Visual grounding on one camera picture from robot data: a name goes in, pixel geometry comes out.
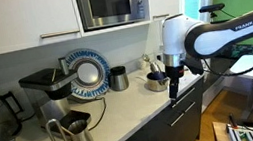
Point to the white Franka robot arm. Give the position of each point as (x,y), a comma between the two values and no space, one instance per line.
(175,33)

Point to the wooden crate with tools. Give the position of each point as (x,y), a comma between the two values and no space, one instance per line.
(230,132)

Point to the white upper cabinet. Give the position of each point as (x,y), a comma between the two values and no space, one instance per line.
(17,19)

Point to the black and steel coffee maker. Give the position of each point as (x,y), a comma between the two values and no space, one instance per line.
(47,82)

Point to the blue patterned plate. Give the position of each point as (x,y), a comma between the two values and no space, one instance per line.
(101,67)

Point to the dark lower cabinet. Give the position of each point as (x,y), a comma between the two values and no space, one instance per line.
(156,133)

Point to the steel pasta spoon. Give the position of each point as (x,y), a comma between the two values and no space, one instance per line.
(146,58)

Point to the steel microwave oven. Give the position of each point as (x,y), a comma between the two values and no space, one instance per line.
(109,2)

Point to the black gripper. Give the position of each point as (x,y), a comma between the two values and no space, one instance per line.
(174,73)

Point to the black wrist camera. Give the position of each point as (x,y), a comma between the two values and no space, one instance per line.
(193,65)

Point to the steel canister with black lid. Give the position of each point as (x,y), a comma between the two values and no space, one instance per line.
(118,80)

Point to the black camera on stand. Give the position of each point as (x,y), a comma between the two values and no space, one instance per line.
(211,8)

